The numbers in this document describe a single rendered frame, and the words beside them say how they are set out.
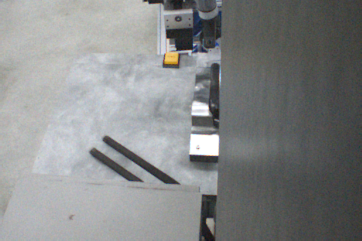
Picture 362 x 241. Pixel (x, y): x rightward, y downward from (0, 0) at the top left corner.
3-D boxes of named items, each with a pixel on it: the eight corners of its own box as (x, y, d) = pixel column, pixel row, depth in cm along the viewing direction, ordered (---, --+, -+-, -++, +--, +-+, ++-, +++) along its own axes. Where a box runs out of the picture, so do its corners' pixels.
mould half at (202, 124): (197, 66, 154) (197, 45, 144) (252, 68, 152) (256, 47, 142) (189, 161, 125) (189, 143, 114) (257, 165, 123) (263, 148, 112)
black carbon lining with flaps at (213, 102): (210, 66, 145) (210, 50, 137) (246, 67, 144) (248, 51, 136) (206, 132, 124) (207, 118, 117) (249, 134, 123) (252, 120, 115)
